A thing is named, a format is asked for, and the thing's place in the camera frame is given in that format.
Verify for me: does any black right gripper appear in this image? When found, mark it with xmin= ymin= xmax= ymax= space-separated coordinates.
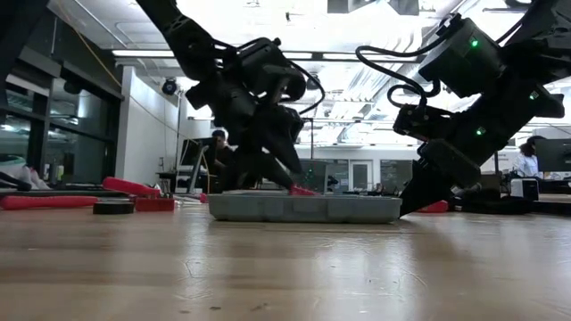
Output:
xmin=398 ymin=98 xmax=521 ymax=218

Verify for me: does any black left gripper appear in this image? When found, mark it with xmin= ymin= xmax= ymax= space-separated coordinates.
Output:
xmin=231 ymin=64 xmax=308 ymax=191

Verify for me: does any red tape measure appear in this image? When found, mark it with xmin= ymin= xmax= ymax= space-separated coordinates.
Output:
xmin=415 ymin=199 xmax=450 ymax=214

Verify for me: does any grey plastic tool case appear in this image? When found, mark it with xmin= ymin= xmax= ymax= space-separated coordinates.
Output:
xmin=207 ymin=190 xmax=403 ymax=225

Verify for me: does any black tape roll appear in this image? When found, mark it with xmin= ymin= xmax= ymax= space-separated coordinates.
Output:
xmin=92 ymin=200 xmax=136 ymax=217

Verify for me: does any grey box with green lights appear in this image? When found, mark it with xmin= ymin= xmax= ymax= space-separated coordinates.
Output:
xmin=303 ymin=158 xmax=334 ymax=194

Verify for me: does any person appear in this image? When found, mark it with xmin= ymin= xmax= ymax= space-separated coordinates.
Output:
xmin=511 ymin=135 xmax=548 ymax=179
xmin=210 ymin=128 xmax=237 ymax=193

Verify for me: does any black monitor on stand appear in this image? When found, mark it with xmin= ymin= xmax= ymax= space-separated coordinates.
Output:
xmin=177 ymin=136 xmax=219 ymax=195

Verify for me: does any white box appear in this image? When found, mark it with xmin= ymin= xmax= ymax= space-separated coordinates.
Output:
xmin=509 ymin=177 xmax=542 ymax=202

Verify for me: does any white cloth bundle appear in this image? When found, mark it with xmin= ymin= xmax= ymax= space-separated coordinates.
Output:
xmin=0 ymin=153 xmax=51 ymax=193

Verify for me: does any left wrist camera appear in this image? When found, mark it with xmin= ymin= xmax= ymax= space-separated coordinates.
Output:
xmin=265 ymin=104 xmax=306 ymax=144

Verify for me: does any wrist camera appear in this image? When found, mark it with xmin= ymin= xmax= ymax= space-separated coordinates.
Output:
xmin=265 ymin=104 xmax=306 ymax=144
xmin=393 ymin=104 xmax=456 ymax=142

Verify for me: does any black background rig frame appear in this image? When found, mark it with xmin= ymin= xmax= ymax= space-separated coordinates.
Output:
xmin=292 ymin=116 xmax=315 ymax=161

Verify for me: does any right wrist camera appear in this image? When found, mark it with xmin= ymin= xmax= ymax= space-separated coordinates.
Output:
xmin=393 ymin=104 xmax=456 ymax=142

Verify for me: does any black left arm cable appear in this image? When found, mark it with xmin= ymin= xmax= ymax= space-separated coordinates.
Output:
xmin=287 ymin=60 xmax=327 ymax=116

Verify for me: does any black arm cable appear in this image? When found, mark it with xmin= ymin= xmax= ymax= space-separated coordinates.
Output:
xmin=355 ymin=42 xmax=443 ymax=111
xmin=287 ymin=60 xmax=327 ymax=116

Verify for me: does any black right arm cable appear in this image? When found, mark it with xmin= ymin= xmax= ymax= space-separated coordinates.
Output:
xmin=355 ymin=42 xmax=443 ymax=111

